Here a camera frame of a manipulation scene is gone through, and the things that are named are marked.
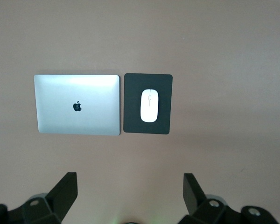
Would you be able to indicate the silver laptop with apple logo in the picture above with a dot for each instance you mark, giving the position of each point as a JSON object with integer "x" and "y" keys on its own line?
{"x": 60, "y": 93}

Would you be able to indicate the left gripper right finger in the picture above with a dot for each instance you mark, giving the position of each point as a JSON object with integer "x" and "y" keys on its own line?
{"x": 193, "y": 196}

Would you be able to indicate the white computer mouse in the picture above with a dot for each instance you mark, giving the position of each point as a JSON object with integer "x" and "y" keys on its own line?
{"x": 149, "y": 109}

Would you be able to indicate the black mouse pad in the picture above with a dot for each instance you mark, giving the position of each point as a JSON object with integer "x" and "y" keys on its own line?
{"x": 131, "y": 126}

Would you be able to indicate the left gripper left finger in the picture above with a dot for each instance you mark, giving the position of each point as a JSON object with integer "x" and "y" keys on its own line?
{"x": 63, "y": 193}

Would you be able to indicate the brown table cover mat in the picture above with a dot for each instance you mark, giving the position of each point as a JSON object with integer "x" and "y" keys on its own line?
{"x": 140, "y": 35}

